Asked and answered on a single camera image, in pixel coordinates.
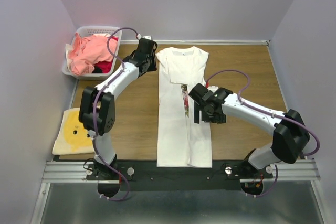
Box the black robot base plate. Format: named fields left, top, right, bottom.
left=83, top=159, right=273, bottom=191

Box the folded yellow chick t-shirt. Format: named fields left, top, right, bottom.
left=52, top=108, right=94, bottom=155

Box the red garment in basket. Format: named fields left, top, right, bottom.
left=92, top=36, right=118, bottom=74

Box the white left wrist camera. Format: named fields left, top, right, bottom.
left=136, top=34, right=152, bottom=40

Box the aluminium front rail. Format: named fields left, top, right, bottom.
left=42, top=159, right=321, bottom=184

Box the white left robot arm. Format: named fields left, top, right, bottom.
left=79, top=36, right=157, bottom=179

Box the white floral print t-shirt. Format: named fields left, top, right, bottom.
left=156, top=47, right=212, bottom=168

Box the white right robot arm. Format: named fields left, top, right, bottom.
left=189, top=83, right=310, bottom=178

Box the pink t-shirt in basket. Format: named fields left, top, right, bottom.
left=65, top=33, right=112, bottom=76

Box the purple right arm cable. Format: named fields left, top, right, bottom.
left=205, top=69, right=321, bottom=200

